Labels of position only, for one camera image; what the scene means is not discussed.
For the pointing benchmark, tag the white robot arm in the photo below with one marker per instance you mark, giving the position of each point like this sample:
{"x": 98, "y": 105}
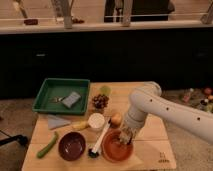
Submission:
{"x": 147, "y": 99}

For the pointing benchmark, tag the bunch of dark grapes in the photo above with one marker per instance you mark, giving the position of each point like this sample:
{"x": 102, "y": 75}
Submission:
{"x": 100, "y": 101}

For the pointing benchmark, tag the dark red object on shelf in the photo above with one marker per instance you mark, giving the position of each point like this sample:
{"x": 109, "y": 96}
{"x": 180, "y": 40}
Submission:
{"x": 31, "y": 22}

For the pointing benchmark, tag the black chair base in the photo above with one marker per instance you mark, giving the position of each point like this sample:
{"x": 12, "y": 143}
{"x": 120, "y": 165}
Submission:
{"x": 21, "y": 139}

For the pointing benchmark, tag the orange red bowl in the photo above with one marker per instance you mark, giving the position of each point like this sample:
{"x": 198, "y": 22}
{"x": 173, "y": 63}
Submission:
{"x": 113, "y": 150}

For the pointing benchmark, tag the dark maroon bowl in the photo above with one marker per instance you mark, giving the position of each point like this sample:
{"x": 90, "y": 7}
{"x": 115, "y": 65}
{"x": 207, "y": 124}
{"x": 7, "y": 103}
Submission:
{"x": 72, "y": 146}

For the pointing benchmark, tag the yellow banana piece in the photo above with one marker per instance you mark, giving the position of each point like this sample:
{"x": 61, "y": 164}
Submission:
{"x": 78, "y": 126}

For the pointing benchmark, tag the white round container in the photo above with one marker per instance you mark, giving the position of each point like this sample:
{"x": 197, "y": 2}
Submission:
{"x": 96, "y": 121}

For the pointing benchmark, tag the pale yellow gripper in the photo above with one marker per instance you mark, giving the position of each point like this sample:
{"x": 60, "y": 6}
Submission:
{"x": 127, "y": 131}

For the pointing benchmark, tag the wooden block eraser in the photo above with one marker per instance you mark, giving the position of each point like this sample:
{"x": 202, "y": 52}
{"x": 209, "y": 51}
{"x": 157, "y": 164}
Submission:
{"x": 125, "y": 138}

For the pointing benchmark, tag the green cucumber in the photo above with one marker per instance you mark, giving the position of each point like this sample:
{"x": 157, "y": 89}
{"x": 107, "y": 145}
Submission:
{"x": 40, "y": 154}

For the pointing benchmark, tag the grey triangular cloth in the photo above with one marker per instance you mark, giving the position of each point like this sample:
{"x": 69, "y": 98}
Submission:
{"x": 56, "y": 122}

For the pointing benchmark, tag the green plastic tray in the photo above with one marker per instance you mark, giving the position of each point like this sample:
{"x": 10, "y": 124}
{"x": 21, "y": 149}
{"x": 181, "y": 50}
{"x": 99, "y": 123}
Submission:
{"x": 61, "y": 87}

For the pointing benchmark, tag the grey sponge block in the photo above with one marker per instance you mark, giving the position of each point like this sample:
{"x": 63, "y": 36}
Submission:
{"x": 70, "y": 100}

